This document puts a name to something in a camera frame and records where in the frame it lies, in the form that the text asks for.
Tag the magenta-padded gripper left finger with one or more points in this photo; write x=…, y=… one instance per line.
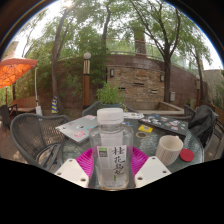
x=71, y=171

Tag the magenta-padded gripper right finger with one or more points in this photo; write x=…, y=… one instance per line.
x=151, y=170

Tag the clear drink bottle white cap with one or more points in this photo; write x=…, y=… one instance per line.
x=111, y=150

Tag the white ribbed mug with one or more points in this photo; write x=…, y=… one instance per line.
x=168, y=150

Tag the small tape roll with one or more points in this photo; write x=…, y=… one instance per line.
x=141, y=134

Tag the flat round red coaster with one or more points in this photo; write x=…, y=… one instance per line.
x=187, y=155

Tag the yellow square card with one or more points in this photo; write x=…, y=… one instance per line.
x=145, y=128

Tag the silver laptop with stickers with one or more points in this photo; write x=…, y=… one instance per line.
x=75, y=128

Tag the black laptop with stickers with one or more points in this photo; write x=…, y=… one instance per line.
x=165, y=124

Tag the small blue sticker card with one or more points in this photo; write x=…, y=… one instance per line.
x=128, y=123

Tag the white sticker sheet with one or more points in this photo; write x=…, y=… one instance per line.
x=134, y=115

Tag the blue yellow striped cone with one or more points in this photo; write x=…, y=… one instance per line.
x=54, y=106

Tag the white canopy leg weight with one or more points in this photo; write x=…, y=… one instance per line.
x=38, y=111

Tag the wooden bench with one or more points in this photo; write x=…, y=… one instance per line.
x=25, y=104

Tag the group of dark patio chairs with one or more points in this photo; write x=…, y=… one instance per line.
x=7, y=116

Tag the green plant in blue pot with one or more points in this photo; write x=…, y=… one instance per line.
x=110, y=95

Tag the orange canopy tent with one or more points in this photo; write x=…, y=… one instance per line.
x=13, y=71

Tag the grey wall utility box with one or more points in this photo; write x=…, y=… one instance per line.
x=172, y=96

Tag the black wall lantern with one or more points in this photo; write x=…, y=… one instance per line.
x=112, y=73
x=162, y=78

